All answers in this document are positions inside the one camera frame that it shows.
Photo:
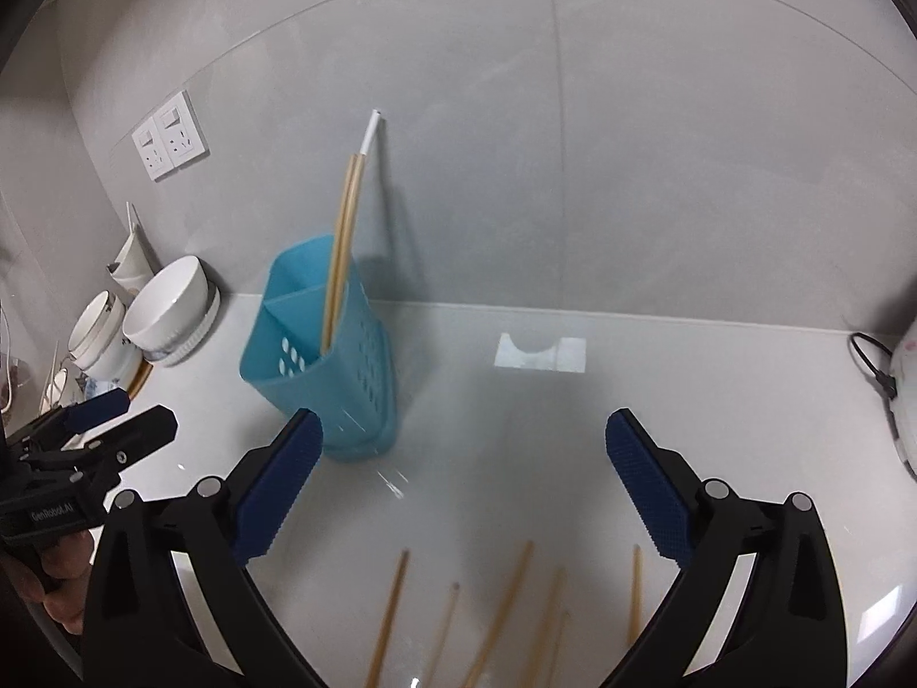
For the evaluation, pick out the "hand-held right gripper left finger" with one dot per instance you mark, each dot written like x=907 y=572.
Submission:
x=286 y=480

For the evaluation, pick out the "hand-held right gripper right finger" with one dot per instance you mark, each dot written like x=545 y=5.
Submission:
x=645 y=487

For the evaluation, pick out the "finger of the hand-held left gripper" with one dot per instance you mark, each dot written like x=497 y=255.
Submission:
x=136 y=433
x=100 y=407

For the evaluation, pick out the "blue perforated utensil holder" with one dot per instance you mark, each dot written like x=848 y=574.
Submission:
x=358 y=373

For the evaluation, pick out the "dark wooden chopstick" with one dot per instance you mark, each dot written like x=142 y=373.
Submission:
x=501 y=609

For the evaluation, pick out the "person's left hand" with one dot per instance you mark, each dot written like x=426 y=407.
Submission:
x=68 y=588

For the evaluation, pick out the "patterned ceramic bowl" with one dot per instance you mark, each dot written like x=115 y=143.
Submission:
x=97 y=333

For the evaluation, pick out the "white ribbed dish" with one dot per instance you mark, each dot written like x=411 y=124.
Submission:
x=200 y=330

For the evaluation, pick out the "white ceramic spoon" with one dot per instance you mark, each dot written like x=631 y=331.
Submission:
x=132 y=258

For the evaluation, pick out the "bamboo chopstick patterned end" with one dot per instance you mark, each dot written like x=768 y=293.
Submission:
x=443 y=631

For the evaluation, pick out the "white floral rice cooker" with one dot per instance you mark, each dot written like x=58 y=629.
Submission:
x=906 y=401

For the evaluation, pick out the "white wall socket plate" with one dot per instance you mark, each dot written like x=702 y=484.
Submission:
x=154 y=150
x=183 y=129

